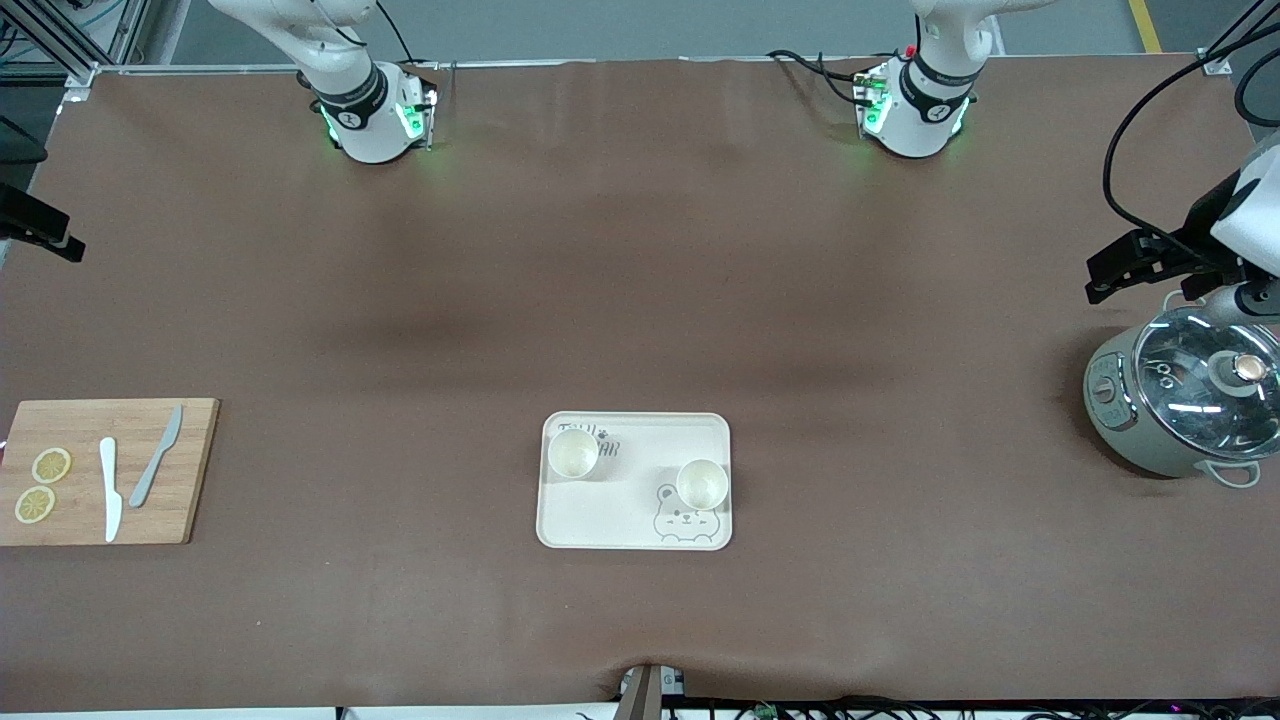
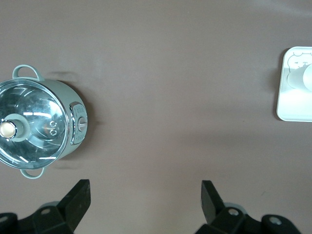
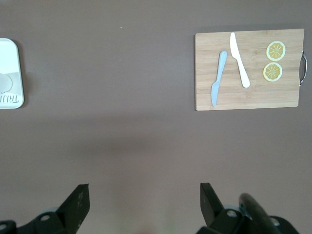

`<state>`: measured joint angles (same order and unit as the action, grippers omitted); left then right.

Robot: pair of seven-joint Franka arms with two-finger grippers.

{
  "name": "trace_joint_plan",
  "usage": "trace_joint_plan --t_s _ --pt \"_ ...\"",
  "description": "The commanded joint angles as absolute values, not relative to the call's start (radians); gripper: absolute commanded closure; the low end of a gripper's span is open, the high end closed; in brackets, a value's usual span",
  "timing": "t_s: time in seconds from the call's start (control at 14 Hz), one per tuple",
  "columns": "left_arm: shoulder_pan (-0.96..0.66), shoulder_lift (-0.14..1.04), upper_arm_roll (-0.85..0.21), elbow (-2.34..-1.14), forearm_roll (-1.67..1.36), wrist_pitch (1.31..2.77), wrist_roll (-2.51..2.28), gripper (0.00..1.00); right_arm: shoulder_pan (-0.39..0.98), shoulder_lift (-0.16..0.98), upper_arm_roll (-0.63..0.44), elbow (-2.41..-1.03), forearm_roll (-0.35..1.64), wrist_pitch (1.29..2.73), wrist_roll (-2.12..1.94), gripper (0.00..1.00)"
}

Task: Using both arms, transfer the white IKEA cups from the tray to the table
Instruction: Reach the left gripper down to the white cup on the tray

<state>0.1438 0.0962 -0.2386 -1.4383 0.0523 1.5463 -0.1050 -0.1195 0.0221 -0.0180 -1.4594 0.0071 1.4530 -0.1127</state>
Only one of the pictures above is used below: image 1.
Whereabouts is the white cup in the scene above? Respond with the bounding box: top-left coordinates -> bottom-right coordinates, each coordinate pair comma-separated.
676,458 -> 729,511
547,428 -> 601,481

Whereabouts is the grey electric cooking pot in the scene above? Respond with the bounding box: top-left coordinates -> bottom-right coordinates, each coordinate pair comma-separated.
1083,320 -> 1280,489

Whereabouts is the grey plastic knife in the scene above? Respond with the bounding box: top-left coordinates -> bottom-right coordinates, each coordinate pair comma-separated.
128,404 -> 185,509

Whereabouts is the white plastic knife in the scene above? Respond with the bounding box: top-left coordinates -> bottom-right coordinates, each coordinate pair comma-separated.
98,437 -> 123,543

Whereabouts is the bamboo cutting board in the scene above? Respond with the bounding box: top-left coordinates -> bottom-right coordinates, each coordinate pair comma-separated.
0,398 -> 221,547

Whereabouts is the brown table mat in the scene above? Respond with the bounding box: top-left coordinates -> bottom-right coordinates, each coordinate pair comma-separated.
0,55 -> 1280,713

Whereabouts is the cream bear print tray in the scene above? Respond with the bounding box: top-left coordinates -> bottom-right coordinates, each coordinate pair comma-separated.
535,411 -> 733,551

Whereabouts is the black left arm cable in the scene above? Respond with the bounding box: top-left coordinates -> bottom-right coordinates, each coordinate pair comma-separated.
1102,48 -> 1280,263

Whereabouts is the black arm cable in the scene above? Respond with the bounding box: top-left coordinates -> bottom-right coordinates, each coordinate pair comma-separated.
1102,48 -> 1280,263
305,0 -> 417,67

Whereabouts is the aluminium frame corner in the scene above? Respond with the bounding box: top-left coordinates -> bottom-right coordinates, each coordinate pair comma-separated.
1205,0 -> 1280,77
0,0 -> 151,101

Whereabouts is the black base cable bundle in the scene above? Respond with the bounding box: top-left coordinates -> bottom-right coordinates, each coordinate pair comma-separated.
767,48 -> 873,107

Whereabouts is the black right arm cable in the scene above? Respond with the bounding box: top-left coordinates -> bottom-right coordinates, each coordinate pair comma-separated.
305,0 -> 417,67

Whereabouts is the metal table edge bracket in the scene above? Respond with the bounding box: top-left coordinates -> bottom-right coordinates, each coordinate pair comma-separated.
618,663 -> 688,720

